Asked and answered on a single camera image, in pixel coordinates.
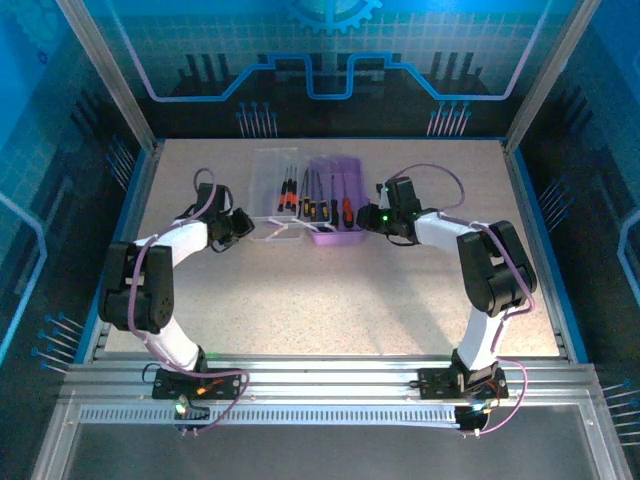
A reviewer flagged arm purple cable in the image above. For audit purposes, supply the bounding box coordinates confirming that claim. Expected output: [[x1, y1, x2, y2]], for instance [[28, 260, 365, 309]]
[[387, 163, 537, 439], [127, 167, 251, 436]]

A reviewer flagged aluminium table side rail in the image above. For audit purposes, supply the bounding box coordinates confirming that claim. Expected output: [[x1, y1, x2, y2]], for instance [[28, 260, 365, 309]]
[[501, 139, 591, 364], [74, 139, 166, 364]]

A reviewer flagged large orange black screwdriver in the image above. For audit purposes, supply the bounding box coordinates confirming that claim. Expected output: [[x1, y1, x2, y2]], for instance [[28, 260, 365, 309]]
[[341, 174, 356, 229]]

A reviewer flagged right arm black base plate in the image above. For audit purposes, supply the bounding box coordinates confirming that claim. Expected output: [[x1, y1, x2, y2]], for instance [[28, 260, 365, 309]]
[[417, 367, 510, 401]]

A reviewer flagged aluminium mounting rail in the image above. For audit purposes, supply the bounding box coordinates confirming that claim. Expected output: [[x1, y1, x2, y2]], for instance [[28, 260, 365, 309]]
[[62, 352, 604, 406]]

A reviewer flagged slotted grey cable duct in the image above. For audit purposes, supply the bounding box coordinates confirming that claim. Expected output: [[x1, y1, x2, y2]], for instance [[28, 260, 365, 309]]
[[77, 403, 464, 427]]

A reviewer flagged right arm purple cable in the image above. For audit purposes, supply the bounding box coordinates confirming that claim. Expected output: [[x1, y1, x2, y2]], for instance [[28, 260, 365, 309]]
[[387, 163, 537, 439]]

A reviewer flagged large black red screwdriver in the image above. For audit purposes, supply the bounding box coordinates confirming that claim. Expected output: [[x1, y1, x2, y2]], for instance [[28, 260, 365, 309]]
[[329, 174, 341, 229]]

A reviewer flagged small black connector board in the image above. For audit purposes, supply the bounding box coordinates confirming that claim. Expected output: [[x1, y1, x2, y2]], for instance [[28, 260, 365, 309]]
[[454, 402, 494, 439], [172, 394, 211, 436]]

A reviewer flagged purple tool box clear lid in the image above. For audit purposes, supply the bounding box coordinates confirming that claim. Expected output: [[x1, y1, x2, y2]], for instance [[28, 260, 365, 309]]
[[247, 145, 367, 248]]

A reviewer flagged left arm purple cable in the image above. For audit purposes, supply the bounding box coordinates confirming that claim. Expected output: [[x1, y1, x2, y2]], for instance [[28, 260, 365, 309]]
[[127, 167, 251, 436]]

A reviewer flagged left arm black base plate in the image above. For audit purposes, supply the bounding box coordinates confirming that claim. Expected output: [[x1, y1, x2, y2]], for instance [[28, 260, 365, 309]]
[[151, 367, 245, 401]]

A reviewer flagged aluminium framed grey panel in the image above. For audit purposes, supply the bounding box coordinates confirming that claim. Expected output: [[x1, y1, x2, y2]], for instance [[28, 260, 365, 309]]
[[32, 399, 634, 480]]

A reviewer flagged aluminium frame post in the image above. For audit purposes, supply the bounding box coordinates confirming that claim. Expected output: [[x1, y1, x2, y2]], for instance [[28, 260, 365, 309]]
[[55, 0, 160, 154], [502, 0, 601, 154]]

